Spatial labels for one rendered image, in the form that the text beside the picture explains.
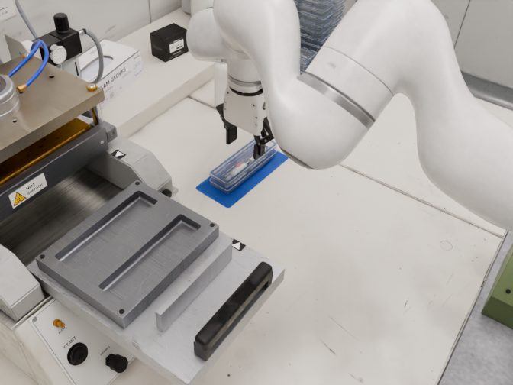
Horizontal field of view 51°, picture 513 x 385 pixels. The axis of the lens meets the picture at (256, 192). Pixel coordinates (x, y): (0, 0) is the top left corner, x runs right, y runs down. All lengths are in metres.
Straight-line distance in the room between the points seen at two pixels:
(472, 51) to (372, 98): 2.55
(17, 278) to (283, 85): 0.44
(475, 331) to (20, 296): 0.76
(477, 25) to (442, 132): 2.50
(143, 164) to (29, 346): 0.32
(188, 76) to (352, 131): 0.95
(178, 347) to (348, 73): 0.39
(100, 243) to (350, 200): 0.61
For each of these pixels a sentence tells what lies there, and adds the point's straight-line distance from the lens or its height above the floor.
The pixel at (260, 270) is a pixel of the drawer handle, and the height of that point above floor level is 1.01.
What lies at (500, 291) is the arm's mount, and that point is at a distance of 1.06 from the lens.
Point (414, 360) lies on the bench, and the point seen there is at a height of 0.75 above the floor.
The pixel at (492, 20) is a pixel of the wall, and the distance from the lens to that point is 3.06.
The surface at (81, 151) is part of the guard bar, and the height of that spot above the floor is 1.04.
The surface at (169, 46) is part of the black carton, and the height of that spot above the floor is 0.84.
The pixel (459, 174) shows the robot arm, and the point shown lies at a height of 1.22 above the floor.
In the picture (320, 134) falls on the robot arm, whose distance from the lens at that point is 0.59.
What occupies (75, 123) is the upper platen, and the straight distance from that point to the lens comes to 0.91.
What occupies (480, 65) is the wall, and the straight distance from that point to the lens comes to 3.16.
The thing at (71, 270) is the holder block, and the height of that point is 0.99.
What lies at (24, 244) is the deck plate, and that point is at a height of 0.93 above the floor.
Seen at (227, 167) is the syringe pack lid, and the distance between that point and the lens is 1.20.
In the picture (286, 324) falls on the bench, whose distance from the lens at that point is 1.00.
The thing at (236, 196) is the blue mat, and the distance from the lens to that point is 1.20.
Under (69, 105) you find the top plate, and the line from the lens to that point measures 0.86.
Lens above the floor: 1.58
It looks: 44 degrees down
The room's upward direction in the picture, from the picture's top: 4 degrees clockwise
